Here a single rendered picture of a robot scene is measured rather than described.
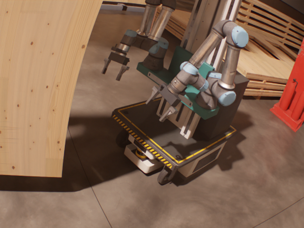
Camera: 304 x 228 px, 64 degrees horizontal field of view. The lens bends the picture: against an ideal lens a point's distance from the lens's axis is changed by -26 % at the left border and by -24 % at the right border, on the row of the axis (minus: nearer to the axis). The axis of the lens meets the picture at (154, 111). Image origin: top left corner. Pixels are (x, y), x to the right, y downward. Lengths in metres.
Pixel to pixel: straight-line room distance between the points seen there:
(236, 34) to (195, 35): 0.63
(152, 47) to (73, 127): 1.07
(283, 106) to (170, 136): 2.55
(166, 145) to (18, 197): 1.23
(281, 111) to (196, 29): 2.62
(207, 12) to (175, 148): 1.02
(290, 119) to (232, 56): 2.86
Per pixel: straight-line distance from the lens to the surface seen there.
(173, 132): 2.39
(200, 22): 2.19
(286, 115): 4.47
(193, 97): 2.06
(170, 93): 1.67
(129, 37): 1.93
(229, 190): 2.61
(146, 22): 2.15
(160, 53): 2.20
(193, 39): 2.22
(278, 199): 2.88
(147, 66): 2.23
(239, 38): 1.66
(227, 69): 1.77
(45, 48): 1.35
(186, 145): 2.31
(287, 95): 4.45
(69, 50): 1.38
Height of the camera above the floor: 1.61
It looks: 31 degrees down
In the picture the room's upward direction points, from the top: 19 degrees clockwise
